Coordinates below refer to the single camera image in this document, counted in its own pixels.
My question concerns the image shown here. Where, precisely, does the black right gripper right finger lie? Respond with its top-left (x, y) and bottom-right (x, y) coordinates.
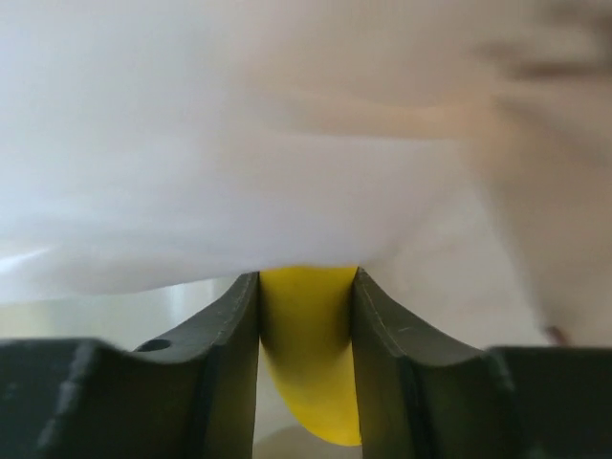
top-left (351, 272), bottom-right (611, 458)

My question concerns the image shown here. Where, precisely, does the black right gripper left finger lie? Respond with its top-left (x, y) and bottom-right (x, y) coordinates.
top-left (1, 273), bottom-right (259, 458)

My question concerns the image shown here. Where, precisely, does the yellow fake banana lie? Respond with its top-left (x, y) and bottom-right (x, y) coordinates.
top-left (258, 266), bottom-right (361, 447)

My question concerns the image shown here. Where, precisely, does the translucent banana-print plastic bag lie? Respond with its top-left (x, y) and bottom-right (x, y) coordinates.
top-left (1, 1), bottom-right (611, 346)

